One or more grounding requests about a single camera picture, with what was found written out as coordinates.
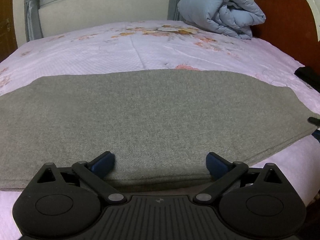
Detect pink floral bed sheet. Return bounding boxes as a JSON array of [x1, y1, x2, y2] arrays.
[[0, 20, 320, 240]]

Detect black cloth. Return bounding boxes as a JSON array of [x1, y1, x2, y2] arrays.
[[294, 66, 320, 91]]

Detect brown wooden door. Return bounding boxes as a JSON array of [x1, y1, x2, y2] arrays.
[[0, 0, 18, 63]]

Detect light blue folded quilt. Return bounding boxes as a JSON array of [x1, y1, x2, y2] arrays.
[[177, 0, 266, 40]]

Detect brown wooden headboard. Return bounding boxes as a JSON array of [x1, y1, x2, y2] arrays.
[[252, 0, 320, 76]]

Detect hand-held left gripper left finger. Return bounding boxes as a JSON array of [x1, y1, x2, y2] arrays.
[[36, 151, 127, 203]]

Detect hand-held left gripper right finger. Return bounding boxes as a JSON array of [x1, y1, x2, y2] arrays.
[[193, 152, 284, 203]]

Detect grey curtain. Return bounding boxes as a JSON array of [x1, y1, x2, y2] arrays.
[[167, 0, 188, 21], [21, 0, 44, 42]]

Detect grey pants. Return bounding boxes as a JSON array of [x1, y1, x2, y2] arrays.
[[0, 69, 320, 192]]

